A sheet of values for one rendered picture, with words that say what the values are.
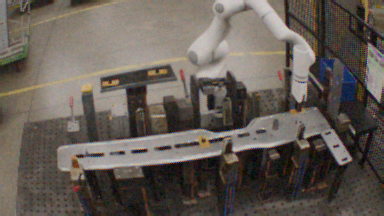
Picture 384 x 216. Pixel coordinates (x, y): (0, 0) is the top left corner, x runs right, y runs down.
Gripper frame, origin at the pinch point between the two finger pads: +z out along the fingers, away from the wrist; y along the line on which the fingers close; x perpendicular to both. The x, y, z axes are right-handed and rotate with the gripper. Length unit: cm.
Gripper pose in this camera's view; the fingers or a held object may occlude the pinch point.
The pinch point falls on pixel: (298, 106)
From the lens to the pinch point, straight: 206.2
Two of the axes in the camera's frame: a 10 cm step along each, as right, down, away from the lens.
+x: 9.7, -1.4, 1.9
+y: 2.4, 5.2, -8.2
